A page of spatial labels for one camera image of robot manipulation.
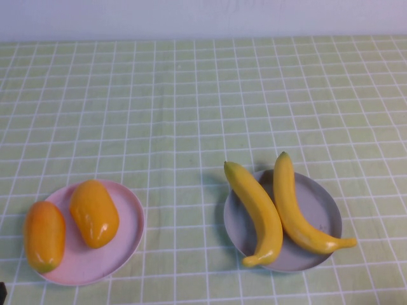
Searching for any yellow plastic banana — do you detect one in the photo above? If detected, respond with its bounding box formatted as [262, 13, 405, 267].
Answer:
[273, 151, 358, 255]
[223, 161, 284, 268]

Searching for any yellow plastic mango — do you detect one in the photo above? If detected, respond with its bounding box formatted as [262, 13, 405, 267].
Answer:
[69, 179, 120, 250]

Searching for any orange-blushed plastic mango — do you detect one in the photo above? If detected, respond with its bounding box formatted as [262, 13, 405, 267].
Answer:
[24, 200, 67, 274]

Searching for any pink round plate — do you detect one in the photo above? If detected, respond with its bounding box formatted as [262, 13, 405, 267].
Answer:
[36, 179, 146, 286]

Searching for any grey-blue round plate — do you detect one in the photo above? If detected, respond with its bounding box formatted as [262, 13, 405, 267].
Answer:
[223, 170, 343, 273]

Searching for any green checked tablecloth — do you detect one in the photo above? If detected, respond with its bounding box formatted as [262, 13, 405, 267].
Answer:
[0, 34, 407, 305]

